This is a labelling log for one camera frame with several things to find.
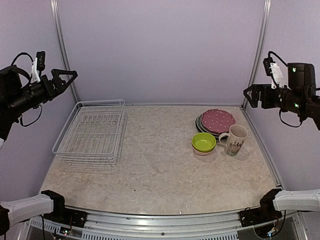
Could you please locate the light teal plate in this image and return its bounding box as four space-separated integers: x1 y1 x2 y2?
196 114 212 135

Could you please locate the red floral plate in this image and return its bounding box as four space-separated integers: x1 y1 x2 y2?
196 115 221 138

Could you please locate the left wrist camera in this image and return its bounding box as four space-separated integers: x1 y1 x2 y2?
11 51 47 85

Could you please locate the left aluminium corner post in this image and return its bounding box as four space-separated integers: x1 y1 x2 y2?
49 0 80 104

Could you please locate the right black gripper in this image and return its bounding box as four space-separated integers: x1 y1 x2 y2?
245 83 307 115

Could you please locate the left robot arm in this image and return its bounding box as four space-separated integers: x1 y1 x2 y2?
0 65 78 236

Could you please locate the right aluminium corner post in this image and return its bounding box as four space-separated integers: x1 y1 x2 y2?
241 0 272 109

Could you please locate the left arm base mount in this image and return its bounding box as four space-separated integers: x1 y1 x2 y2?
44 208 88 228

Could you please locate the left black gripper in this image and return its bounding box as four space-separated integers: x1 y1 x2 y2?
7 67 77 116

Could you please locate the white patterned mug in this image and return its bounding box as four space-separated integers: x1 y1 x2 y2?
218 124 249 157

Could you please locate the pink polka dot dish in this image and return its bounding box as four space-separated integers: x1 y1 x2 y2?
200 108 236 134

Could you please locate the green cup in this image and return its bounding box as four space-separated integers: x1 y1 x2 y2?
191 132 217 153

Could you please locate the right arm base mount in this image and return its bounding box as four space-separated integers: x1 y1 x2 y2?
238 207 283 228

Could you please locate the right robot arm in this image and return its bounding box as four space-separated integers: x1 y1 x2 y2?
239 84 320 227

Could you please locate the aluminium front rail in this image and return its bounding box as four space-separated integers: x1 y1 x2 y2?
24 198 308 240

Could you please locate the black striped plate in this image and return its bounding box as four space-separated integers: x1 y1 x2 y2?
195 116 226 140

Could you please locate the red white patterned bowl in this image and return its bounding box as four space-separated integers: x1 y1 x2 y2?
192 147 214 156

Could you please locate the white wire dish rack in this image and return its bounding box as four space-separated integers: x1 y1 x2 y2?
52 99 127 172

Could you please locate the aluminium corner post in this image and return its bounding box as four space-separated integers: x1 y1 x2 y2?
241 0 272 109
49 0 80 104

